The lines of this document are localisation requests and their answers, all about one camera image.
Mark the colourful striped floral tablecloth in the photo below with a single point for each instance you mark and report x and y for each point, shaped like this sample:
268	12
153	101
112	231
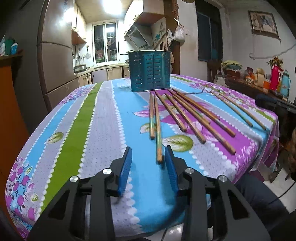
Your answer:
95	123

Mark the light blue thermos flask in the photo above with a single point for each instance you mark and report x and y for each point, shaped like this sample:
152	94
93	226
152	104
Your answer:
285	85

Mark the wooden chopstick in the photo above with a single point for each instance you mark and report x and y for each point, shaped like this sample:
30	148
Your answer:
247	112
172	113
151	117
193	111
197	133
235	110
213	117
158	132

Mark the kitchen window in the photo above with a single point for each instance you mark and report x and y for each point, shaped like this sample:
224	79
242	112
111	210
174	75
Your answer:
105	43

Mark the framed elephant picture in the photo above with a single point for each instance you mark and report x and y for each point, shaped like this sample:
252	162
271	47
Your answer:
263	23

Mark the dark wooden side table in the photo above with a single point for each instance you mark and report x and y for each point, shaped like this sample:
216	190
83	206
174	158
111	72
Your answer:
265	100

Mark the steel range hood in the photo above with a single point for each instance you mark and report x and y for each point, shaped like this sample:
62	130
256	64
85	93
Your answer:
139	37

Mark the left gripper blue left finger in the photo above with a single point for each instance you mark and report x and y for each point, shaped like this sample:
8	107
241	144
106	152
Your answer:
124	169

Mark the red thermos flask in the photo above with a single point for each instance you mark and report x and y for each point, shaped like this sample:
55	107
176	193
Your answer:
275	77

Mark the teal perforated utensil holder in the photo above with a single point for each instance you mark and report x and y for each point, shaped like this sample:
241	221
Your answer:
149	70

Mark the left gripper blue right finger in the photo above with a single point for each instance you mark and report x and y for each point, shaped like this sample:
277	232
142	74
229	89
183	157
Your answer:
171	168

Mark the white hanging plastic bag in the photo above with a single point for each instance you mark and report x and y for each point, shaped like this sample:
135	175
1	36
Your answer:
179	34

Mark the grey tall refrigerator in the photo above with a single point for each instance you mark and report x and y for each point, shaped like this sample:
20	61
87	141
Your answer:
43	31

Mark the orange wooden cabinet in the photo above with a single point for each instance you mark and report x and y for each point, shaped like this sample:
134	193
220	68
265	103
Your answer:
14	132

